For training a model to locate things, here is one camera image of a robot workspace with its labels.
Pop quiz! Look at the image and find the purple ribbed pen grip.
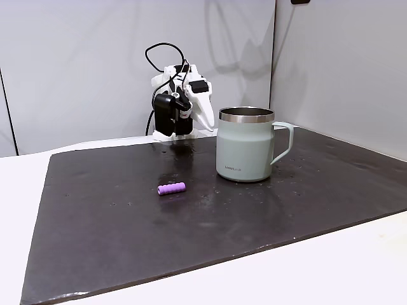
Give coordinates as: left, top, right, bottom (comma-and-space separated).
157, 181, 187, 197

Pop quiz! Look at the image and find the pale green steel-rimmed mug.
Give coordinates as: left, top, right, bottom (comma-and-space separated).
216, 107, 295, 183

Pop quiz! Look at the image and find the black table mat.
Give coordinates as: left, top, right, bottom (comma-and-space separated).
19, 126, 407, 305

